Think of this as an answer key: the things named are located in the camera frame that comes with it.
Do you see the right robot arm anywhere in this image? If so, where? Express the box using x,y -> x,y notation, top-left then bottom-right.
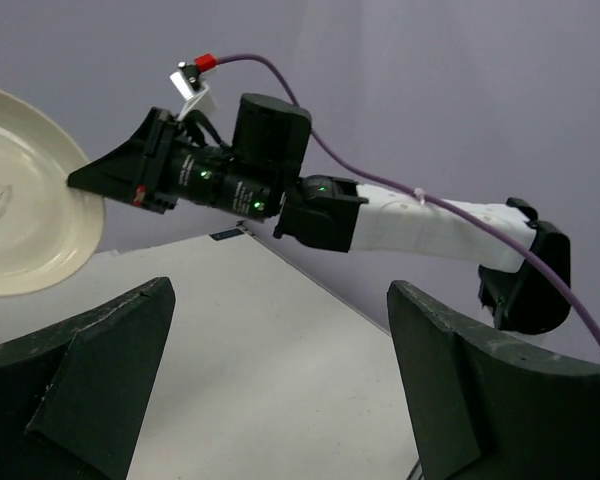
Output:
67,93 -> 571,335

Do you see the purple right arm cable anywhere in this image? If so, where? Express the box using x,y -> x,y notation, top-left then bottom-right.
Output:
214,52 -> 600,369

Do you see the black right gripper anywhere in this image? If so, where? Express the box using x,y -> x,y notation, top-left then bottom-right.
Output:
67,107 -> 178,214

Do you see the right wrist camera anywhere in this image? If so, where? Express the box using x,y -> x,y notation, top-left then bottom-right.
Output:
170,53 -> 217,121

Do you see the cream plate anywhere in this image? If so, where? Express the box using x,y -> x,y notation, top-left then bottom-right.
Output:
0,89 -> 105,298

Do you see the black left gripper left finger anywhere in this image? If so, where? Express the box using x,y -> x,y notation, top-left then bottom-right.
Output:
0,277 -> 175,479

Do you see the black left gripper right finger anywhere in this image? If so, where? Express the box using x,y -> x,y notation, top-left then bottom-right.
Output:
387,281 -> 600,479

